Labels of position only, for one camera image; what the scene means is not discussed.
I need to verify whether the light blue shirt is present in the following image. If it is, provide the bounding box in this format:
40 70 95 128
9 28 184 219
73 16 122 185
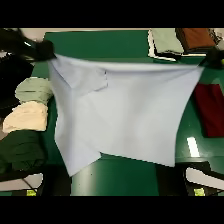
47 53 205 178

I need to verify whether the white garment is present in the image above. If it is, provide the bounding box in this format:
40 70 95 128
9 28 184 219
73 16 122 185
147 29 178 63

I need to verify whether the cream garment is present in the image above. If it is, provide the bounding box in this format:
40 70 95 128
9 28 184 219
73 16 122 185
2 100 50 134

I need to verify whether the folded pale green garment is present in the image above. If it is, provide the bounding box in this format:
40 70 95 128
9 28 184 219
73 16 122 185
151 28 185 56

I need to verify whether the dark green garment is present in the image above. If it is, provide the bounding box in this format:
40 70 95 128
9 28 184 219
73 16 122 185
0 129 48 175

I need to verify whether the red garment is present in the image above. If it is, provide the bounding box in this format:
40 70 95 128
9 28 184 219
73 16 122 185
194 83 224 139

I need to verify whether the black garment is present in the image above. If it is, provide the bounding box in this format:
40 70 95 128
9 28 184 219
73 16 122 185
0 53 35 118

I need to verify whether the brown garment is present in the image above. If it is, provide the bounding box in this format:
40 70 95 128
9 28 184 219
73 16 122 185
175 28 218 53

